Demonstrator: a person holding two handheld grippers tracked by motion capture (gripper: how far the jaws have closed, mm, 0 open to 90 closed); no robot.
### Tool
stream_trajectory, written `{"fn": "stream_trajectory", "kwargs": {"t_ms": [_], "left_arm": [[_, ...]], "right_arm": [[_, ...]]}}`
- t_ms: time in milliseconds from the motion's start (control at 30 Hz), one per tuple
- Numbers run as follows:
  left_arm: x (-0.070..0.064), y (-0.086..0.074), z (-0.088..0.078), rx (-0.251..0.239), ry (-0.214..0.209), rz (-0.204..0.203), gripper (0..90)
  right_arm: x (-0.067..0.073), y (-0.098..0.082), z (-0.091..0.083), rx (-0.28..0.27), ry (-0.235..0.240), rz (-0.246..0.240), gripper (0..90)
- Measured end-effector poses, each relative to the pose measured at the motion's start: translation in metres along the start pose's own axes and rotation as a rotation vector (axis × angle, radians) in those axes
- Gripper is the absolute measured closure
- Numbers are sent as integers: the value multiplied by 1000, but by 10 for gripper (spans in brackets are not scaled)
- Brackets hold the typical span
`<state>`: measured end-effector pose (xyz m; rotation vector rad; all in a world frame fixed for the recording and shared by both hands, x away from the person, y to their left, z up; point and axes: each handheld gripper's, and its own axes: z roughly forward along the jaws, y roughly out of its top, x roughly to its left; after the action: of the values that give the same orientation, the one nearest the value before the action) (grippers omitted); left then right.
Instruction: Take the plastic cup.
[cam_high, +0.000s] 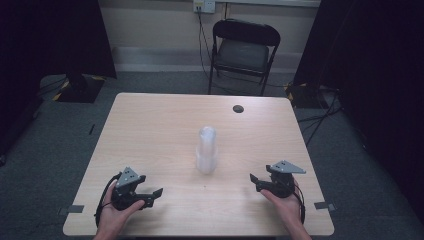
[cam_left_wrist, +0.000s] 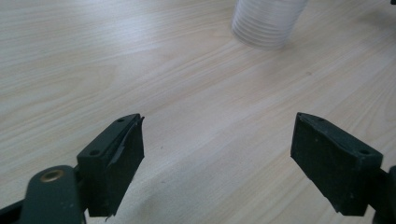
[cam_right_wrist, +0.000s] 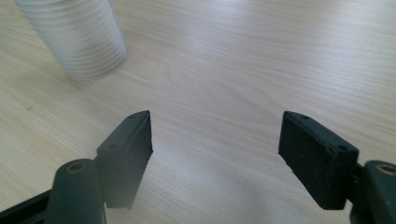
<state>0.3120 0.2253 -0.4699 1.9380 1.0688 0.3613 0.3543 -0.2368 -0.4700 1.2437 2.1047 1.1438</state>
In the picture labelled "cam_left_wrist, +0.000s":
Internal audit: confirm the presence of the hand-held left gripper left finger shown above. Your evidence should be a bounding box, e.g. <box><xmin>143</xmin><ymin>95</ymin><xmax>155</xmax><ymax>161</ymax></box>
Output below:
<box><xmin>76</xmin><ymin>113</ymin><xmax>146</xmax><ymax>218</ymax></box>

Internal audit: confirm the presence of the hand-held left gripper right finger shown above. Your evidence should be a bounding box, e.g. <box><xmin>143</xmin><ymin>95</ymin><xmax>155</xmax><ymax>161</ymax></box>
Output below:
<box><xmin>290</xmin><ymin>112</ymin><xmax>384</xmax><ymax>217</ymax></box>

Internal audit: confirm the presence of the stack of clear plastic cups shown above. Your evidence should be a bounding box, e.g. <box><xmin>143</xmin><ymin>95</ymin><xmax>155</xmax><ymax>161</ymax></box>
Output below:
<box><xmin>231</xmin><ymin>0</ymin><xmax>309</xmax><ymax>50</ymax></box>

